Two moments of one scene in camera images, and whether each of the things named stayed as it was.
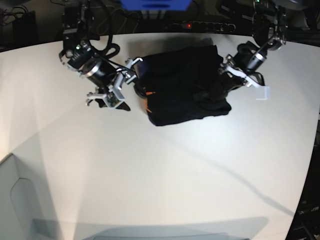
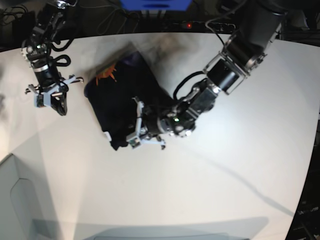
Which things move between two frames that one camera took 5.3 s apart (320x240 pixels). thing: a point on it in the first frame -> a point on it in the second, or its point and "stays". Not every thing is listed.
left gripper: (243, 66) -> (151, 114)
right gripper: (102, 74) -> (45, 76)
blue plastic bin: (156, 5) stays
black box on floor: (24, 29) stays
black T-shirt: (184, 84) -> (112, 89)
